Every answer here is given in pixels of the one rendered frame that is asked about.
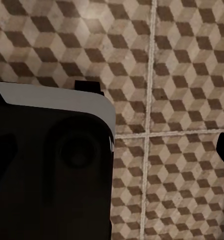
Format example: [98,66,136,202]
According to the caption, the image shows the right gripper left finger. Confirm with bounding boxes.
[0,133,18,181]

